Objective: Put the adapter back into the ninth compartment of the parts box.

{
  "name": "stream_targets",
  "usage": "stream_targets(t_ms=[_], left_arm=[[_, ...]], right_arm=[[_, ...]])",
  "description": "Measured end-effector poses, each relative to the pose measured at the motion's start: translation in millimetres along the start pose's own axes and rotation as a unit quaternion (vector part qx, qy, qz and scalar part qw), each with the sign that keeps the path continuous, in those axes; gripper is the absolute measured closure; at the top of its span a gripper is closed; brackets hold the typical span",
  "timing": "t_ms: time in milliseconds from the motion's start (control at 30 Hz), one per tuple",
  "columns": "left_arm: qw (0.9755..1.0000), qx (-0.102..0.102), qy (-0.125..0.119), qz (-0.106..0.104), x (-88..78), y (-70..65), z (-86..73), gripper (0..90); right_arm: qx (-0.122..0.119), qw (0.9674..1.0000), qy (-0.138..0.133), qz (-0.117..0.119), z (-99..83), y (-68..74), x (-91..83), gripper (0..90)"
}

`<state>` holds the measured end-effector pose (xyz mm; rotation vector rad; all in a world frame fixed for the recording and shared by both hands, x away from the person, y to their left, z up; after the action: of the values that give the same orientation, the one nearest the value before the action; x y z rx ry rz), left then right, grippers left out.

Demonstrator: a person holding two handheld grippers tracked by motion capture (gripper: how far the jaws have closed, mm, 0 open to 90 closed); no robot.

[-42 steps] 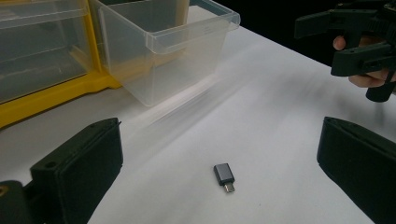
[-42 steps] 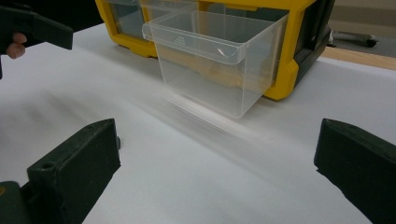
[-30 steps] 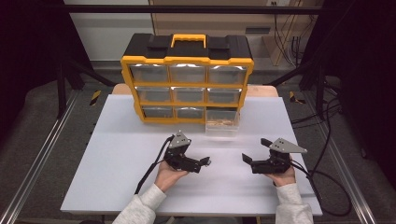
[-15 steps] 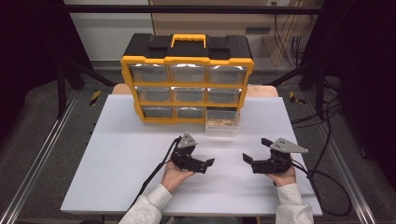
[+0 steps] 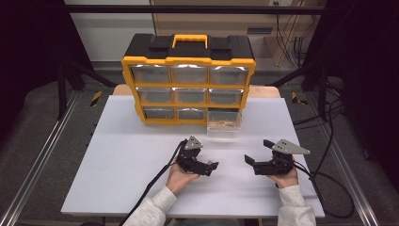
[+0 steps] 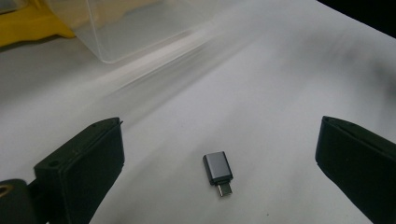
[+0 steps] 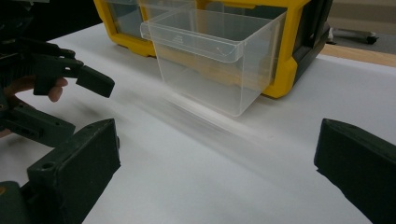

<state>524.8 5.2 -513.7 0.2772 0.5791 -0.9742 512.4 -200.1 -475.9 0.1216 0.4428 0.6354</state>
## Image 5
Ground set of clear organizer bins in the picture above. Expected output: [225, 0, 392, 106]
[130, 64, 250, 121]

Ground yellow black organizer case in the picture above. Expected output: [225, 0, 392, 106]
[120, 33, 257, 127]

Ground person's right hand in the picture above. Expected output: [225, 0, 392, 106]
[265, 161, 299, 189]

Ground black metal stand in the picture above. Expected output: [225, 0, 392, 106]
[268, 58, 329, 122]
[56, 58, 118, 121]

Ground black horizontal bar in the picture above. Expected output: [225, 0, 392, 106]
[64, 4, 327, 15]

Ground black floor cable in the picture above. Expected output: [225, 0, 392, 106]
[293, 78, 346, 177]

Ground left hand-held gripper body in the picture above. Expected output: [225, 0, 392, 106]
[175, 135, 212, 177]

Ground aluminium floor rail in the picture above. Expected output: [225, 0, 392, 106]
[0, 90, 82, 226]
[305, 93, 381, 226]

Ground black curtain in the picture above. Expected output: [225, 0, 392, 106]
[0, 0, 93, 144]
[309, 0, 399, 185]

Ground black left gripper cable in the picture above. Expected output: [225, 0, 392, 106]
[118, 140, 186, 226]

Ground hanging black cables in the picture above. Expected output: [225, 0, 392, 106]
[275, 13, 307, 68]

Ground person's left hand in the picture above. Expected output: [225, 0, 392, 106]
[165, 162, 200, 196]

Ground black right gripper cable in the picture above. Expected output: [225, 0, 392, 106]
[293, 159, 356, 219]

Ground clear plastic drawer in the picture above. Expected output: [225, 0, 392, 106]
[205, 107, 243, 139]

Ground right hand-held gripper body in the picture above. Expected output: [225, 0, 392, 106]
[252, 138, 311, 176]

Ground pile of small brown parts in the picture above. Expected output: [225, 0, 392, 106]
[208, 118, 240, 128]

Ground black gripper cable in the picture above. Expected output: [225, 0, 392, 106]
[118, 140, 186, 226]
[293, 159, 356, 219]

